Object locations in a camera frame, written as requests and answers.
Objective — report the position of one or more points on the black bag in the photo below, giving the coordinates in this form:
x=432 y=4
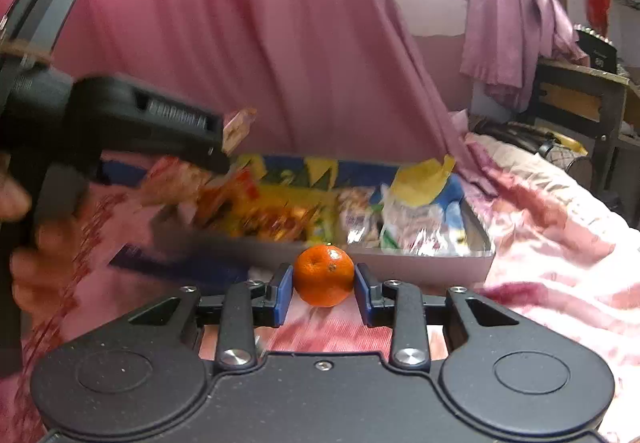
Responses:
x=515 y=133

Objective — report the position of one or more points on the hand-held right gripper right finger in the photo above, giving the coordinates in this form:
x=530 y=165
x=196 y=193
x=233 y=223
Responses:
x=364 y=295

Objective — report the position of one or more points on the dinosaur print box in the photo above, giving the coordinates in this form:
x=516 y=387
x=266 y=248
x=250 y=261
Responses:
x=425 y=268

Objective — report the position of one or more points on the black box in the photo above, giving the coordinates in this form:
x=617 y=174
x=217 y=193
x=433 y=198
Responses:
x=597 y=48

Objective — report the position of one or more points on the red yellow snack packet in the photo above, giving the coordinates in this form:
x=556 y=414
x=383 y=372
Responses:
x=260 y=213

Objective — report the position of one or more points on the orange mandarin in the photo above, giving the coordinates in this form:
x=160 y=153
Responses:
x=324 y=275

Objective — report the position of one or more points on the yellow wrapper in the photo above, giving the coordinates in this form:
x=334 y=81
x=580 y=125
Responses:
x=422 y=178

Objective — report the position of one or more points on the white green snack packet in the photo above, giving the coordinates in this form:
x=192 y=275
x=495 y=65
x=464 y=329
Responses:
x=420 y=228

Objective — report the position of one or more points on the red white snack packet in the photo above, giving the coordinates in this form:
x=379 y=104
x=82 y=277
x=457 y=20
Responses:
x=170 y=180

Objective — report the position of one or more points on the dark wooden desk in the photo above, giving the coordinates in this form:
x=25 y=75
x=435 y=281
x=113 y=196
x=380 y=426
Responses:
x=580 y=98

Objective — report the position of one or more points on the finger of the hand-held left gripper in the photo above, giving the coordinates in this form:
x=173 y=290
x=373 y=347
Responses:
x=200 y=247

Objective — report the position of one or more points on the small white snack packet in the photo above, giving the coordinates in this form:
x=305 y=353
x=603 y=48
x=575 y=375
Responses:
x=357 y=218

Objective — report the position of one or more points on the pink curtain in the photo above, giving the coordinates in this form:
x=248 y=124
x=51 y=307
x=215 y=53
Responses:
x=225 y=23

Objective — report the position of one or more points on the person's left hand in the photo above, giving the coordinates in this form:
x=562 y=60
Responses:
x=50 y=238

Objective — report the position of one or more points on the patterned woven bag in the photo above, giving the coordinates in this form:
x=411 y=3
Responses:
x=575 y=163

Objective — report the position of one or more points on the lilac hanging garment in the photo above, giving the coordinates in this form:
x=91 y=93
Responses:
x=510 y=23

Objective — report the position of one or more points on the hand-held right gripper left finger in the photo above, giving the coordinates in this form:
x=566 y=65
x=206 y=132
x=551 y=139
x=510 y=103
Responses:
x=286 y=295

